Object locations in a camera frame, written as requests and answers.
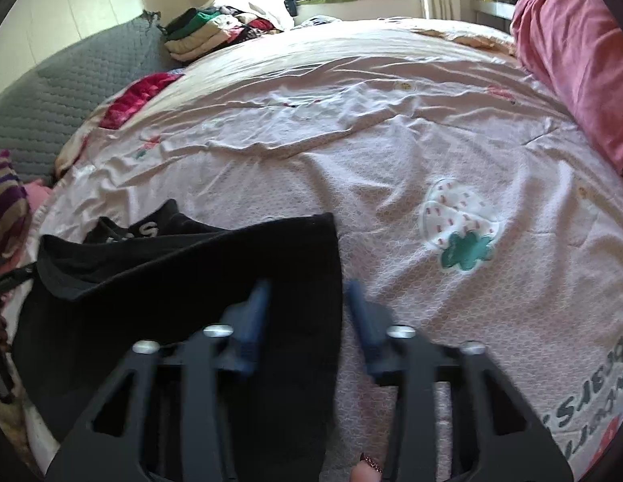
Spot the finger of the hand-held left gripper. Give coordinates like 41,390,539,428
0,266,37,297

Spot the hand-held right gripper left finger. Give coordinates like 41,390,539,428
45,278,272,482

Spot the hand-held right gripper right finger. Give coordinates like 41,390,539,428
344,278,574,482

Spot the black sweater with orange patches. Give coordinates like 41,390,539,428
10,200,345,482

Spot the stack of folded clothes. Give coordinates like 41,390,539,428
163,6,292,63

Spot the person's right hand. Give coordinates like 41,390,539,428
350,453,385,482

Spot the purple striped pillow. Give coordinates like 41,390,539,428
0,149,33,267

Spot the pink cloth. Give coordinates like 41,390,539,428
20,178,53,212

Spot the pink strawberry print bedsheet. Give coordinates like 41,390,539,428
20,17,623,482

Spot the grey quilted headboard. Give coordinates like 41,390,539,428
0,10,184,184

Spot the red velvet cloth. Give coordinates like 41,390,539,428
99,73,179,130

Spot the pink blanket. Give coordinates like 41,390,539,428
510,0,623,182

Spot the white side desk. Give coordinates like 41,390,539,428
475,0,518,23

